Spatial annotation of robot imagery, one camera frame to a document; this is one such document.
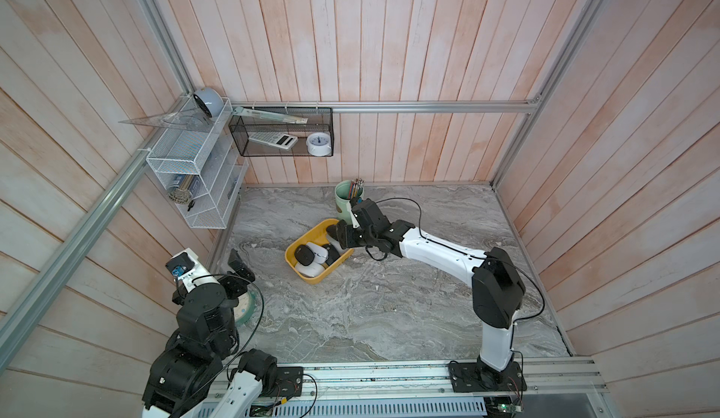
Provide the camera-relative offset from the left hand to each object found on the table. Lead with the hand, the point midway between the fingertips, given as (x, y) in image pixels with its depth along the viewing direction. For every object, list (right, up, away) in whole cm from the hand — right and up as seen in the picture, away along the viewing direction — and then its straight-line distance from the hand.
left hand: (221, 263), depth 61 cm
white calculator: (+1, +38, +37) cm, 53 cm away
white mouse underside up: (+18, -3, +32) cm, 37 cm away
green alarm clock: (-3, -18, +22) cm, 29 cm away
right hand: (+25, +4, +26) cm, 37 cm away
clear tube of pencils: (-18, +18, +15) cm, 29 cm away
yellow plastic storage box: (+17, +2, +41) cm, 44 cm away
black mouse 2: (+22, -3, +34) cm, 41 cm away
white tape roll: (+18, +35, +33) cm, 51 cm away
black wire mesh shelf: (+18, +43, +31) cm, 56 cm away
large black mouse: (+15, -8, +29) cm, 34 cm away
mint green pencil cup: (+25, +18, +43) cm, 53 cm away
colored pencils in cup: (+30, +20, +36) cm, 51 cm away
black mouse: (+13, -3, +31) cm, 34 cm away
